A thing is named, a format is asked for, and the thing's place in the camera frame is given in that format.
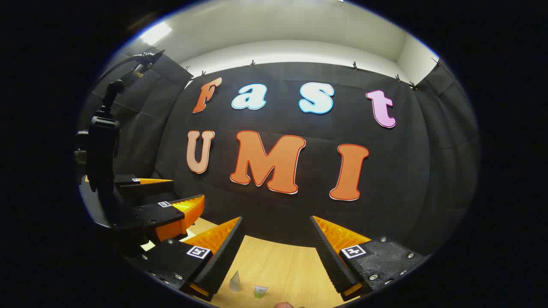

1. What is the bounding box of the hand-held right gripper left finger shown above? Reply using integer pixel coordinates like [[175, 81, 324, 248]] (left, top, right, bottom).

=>
[[128, 216, 246, 302]]

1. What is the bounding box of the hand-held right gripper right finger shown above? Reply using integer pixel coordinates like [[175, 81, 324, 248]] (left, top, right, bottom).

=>
[[310, 215, 427, 302]]

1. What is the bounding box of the ceiling light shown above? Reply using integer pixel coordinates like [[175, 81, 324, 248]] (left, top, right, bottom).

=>
[[139, 21, 173, 45]]

